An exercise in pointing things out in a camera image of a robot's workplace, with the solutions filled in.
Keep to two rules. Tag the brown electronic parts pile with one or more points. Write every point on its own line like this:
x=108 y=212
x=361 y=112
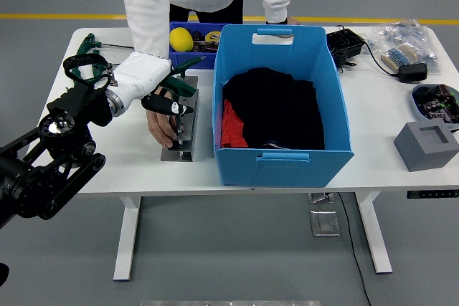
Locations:
x=206 y=47

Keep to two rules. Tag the person's left forearm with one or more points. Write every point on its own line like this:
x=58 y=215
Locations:
x=276 y=5

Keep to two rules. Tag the square metal floor plate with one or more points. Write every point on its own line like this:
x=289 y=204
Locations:
x=324 y=223

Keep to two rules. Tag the yellow lemon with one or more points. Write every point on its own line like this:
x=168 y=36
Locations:
x=181 y=39

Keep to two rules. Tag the white table leg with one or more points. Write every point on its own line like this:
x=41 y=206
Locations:
x=125 y=241
x=374 y=241

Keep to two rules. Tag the red cloth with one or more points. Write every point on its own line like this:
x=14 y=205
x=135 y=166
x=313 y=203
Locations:
x=233 y=130

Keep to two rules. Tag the small metal floor bracket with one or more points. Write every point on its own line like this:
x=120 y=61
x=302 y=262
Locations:
x=319 y=198

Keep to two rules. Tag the black cloth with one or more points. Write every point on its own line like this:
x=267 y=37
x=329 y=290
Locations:
x=276 y=105

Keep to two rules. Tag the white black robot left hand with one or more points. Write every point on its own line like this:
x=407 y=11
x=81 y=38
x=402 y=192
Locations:
x=143 y=73

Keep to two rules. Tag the person's right hand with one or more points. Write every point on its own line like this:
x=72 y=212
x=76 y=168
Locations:
x=159 y=130

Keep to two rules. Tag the small blue plastic bin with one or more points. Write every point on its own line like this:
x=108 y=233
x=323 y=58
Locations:
x=209 y=63

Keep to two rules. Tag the yellow tape measure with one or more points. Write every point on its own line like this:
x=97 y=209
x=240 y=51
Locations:
x=212 y=36

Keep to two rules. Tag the person's right forearm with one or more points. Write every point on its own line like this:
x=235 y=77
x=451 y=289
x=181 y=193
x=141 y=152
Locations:
x=147 y=37

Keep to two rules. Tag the black battery charger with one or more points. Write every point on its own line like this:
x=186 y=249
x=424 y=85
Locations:
x=344 y=42

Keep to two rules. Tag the clear plastic parts bags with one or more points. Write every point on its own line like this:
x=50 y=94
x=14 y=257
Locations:
x=405 y=33

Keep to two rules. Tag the black wristwatch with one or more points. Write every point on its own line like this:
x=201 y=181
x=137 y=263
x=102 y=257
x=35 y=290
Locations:
x=276 y=22

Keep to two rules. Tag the black power adapter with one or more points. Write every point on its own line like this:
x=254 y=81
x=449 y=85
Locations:
x=412 y=73

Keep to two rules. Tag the black round capacitor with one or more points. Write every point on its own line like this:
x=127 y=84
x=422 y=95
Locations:
x=197 y=36

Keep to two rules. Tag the light blue bowl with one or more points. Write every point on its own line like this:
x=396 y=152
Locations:
x=415 y=103

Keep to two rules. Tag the black desk control panel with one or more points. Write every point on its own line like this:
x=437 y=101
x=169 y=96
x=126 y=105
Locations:
x=430 y=194

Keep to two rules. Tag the beige resistor tape strip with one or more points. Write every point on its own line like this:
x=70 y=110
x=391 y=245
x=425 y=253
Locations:
x=398 y=57

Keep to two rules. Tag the dark electronic components pile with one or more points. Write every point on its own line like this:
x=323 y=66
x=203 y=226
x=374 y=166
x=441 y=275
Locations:
x=437 y=105

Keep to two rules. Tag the large blue folding box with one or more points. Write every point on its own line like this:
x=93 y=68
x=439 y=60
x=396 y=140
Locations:
x=287 y=173

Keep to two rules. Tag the grey block with square recess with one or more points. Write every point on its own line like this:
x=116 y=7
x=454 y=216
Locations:
x=419 y=155

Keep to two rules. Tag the person's left hand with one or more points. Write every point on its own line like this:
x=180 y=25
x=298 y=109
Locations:
x=292 y=21

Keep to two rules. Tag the grey metal tool holder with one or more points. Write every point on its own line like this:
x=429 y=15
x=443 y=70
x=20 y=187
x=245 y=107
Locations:
x=175 y=158

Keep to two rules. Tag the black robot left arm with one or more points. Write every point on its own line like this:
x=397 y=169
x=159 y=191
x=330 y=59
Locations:
x=68 y=105

